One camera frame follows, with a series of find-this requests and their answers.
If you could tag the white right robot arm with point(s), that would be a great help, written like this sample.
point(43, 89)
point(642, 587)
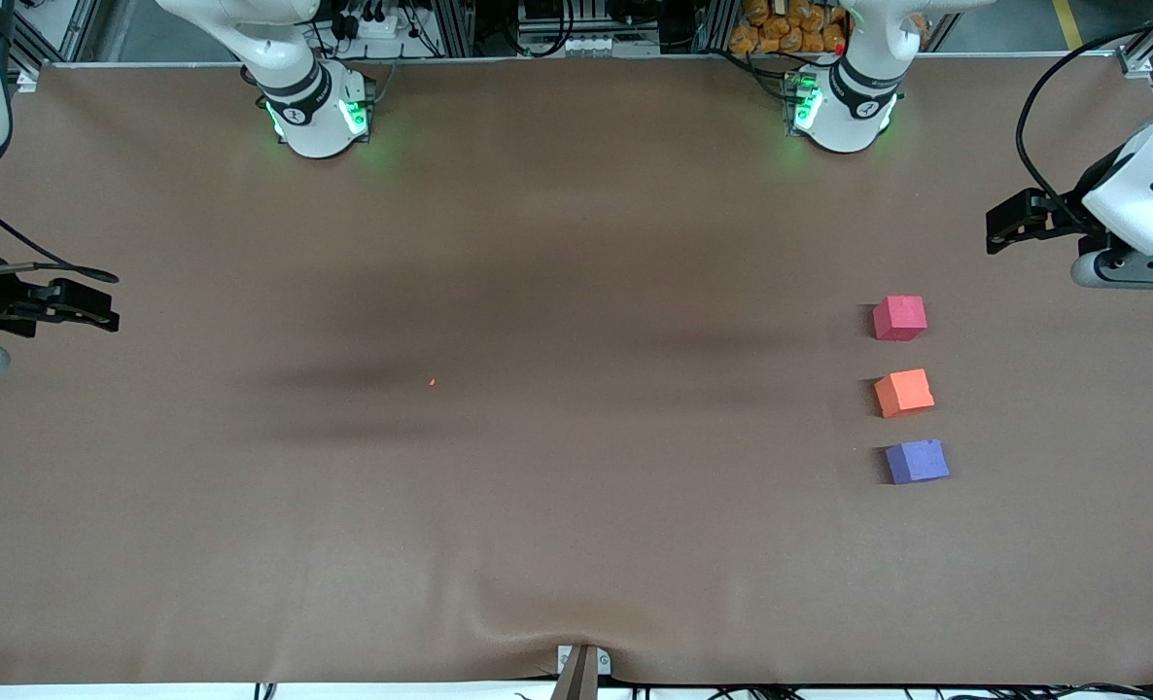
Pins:
point(314, 107)

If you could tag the bag of orange snacks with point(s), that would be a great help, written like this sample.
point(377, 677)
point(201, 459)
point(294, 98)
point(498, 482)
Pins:
point(790, 27)

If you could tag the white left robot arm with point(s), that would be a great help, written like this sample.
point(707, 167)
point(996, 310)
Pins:
point(854, 107)

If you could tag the orange foam block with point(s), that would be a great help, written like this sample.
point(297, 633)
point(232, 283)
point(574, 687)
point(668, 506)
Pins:
point(903, 393)

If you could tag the white terminal block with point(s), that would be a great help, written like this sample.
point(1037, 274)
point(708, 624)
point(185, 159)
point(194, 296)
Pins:
point(591, 45)

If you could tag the white power strip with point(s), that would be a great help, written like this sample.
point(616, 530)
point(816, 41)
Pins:
point(372, 24)

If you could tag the metal clamp bracket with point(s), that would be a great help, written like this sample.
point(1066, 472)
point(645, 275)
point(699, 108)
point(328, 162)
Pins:
point(604, 662)

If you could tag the brown wooden bar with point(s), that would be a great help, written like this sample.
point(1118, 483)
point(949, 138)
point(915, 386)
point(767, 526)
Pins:
point(576, 681)

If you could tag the brown table cloth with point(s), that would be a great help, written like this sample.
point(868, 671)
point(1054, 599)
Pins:
point(576, 544)

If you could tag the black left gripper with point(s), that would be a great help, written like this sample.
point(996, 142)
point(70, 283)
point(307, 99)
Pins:
point(1061, 220)

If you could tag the purple foam block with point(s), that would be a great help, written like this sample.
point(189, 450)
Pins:
point(917, 461)

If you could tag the red foam block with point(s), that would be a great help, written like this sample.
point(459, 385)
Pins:
point(899, 317)

